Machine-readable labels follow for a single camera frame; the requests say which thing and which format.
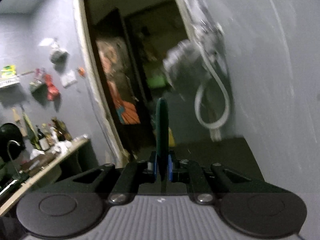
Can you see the white plastic bottle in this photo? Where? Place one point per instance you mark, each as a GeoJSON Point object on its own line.
{"type": "Point", "coordinates": [53, 138]}

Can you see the white cloth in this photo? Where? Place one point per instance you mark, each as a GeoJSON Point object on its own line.
{"type": "Point", "coordinates": [62, 145]}
{"type": "Point", "coordinates": [36, 153]}

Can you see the red plastic bag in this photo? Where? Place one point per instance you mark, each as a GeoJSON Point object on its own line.
{"type": "Point", "coordinates": [52, 90]}

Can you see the white tube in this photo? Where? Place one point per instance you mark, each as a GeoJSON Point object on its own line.
{"type": "Point", "coordinates": [82, 137]}

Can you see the white wall rack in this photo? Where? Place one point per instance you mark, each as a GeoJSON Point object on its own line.
{"type": "Point", "coordinates": [10, 82]}

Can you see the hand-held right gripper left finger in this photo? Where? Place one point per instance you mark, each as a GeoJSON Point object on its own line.
{"type": "Point", "coordinates": [155, 167]}

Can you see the metal corner rack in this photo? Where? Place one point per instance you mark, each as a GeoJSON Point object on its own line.
{"type": "Point", "coordinates": [37, 87]}

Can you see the dark wooden cutting board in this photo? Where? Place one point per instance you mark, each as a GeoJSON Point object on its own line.
{"type": "Point", "coordinates": [42, 160]}

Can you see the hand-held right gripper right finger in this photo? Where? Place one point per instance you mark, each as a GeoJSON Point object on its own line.
{"type": "Point", "coordinates": [170, 167]}

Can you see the green hanging cloth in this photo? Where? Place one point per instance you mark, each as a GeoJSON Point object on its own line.
{"type": "Point", "coordinates": [30, 132]}

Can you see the wall faucet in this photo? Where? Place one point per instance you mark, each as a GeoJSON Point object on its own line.
{"type": "Point", "coordinates": [207, 33]}

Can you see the white wall socket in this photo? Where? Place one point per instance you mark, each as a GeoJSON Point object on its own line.
{"type": "Point", "coordinates": [72, 77]}

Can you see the white door frame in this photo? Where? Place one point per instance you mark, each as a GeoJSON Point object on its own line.
{"type": "Point", "coordinates": [83, 55]}

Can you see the white wall switch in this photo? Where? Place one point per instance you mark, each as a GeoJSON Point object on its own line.
{"type": "Point", "coordinates": [65, 81]}

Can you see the yellow bin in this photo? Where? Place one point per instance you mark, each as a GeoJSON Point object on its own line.
{"type": "Point", "coordinates": [172, 140]}

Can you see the curved sink faucet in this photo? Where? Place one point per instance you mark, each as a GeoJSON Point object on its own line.
{"type": "Point", "coordinates": [10, 155]}

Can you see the yellow-green packet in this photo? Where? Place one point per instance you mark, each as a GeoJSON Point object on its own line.
{"type": "Point", "coordinates": [8, 71]}

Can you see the green box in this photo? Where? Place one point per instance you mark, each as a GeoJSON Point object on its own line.
{"type": "Point", "coordinates": [156, 81]}

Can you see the red packets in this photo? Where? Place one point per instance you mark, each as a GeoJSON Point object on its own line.
{"type": "Point", "coordinates": [40, 73]}

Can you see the wooden kitchen counter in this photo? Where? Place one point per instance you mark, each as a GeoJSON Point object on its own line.
{"type": "Point", "coordinates": [62, 157]}

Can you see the dark wooden door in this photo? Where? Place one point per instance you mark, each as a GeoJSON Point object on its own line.
{"type": "Point", "coordinates": [147, 105]}

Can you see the small hanging bag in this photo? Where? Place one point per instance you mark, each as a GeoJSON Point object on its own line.
{"type": "Point", "coordinates": [58, 55]}

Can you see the black wok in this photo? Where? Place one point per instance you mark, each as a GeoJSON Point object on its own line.
{"type": "Point", "coordinates": [10, 132]}

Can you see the orange wall hook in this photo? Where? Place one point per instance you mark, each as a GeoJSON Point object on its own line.
{"type": "Point", "coordinates": [81, 72]}

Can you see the clear bag with dark contents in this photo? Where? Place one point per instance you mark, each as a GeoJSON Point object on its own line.
{"type": "Point", "coordinates": [182, 62]}

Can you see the sunflower door poster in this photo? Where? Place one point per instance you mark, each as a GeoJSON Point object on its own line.
{"type": "Point", "coordinates": [125, 112]}

